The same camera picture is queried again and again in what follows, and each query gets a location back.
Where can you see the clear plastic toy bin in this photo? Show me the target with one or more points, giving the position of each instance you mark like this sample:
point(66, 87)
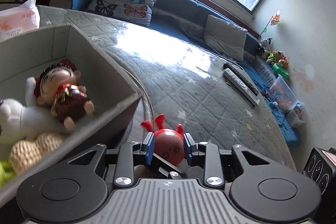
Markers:
point(284, 92)

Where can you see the white remote control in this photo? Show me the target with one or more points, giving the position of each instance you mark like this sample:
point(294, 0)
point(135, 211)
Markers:
point(241, 87)

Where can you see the red-haired doll figure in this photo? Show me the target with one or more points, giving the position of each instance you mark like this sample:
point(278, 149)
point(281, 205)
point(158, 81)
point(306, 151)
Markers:
point(52, 79)

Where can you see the white plush toy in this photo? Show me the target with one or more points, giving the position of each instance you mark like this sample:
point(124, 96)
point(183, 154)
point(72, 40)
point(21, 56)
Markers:
point(15, 116)

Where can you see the grey cardboard box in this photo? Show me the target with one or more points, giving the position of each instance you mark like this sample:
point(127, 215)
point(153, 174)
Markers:
point(86, 56)

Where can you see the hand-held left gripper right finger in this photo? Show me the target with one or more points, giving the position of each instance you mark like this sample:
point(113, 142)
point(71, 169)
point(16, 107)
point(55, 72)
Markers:
point(187, 149)

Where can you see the grey quilted table cover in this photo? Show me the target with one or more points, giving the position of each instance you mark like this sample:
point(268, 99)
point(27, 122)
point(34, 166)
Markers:
point(197, 98)

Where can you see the pink white tissue packet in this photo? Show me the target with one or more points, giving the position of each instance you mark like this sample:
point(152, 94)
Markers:
point(18, 22)

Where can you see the beige knitted toy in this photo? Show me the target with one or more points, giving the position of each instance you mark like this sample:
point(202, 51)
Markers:
point(31, 150)

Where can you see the black white cow plush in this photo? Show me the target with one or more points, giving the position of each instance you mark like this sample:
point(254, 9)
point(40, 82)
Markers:
point(265, 44)

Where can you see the plush toys on sofa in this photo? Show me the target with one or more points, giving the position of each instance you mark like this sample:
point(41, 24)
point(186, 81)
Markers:
point(278, 57)

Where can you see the red round horned toy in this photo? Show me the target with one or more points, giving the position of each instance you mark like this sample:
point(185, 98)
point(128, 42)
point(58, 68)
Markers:
point(168, 145)

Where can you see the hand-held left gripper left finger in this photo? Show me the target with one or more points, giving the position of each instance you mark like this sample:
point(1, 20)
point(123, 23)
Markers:
point(150, 146)

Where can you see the small clear plastic tub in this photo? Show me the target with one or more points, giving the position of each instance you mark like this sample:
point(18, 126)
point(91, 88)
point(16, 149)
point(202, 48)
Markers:
point(295, 117)

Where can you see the green plastic toy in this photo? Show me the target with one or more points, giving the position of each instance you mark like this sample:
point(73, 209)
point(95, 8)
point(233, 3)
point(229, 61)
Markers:
point(280, 70)

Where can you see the white pillow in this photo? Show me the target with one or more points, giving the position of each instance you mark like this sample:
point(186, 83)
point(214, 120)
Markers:
point(225, 35)

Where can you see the colourful pinwheel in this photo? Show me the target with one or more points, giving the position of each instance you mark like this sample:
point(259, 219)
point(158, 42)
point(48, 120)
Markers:
point(274, 19)

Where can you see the black remote control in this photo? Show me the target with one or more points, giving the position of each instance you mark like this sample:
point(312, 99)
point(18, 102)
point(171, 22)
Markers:
point(240, 73)

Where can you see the blue sofa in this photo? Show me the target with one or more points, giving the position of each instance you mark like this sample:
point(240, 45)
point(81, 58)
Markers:
point(178, 6)

